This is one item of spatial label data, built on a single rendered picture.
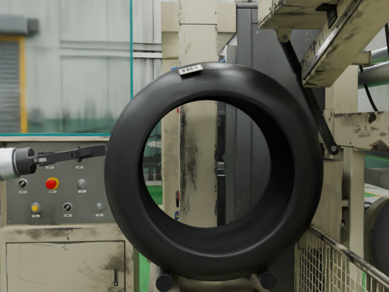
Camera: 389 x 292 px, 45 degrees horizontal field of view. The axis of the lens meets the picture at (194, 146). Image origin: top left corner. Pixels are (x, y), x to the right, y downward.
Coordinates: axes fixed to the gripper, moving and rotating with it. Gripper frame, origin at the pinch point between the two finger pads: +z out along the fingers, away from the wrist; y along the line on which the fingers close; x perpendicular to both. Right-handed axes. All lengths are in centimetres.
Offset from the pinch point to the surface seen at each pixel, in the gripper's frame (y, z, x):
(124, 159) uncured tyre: -12.5, 9.6, 2.6
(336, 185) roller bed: 20, 75, 23
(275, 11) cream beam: 1, 57, -32
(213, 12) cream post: 27, 43, -40
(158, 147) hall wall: 926, 2, 50
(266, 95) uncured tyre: -13, 48, -9
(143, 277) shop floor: 264, -15, 123
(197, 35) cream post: 27, 36, -33
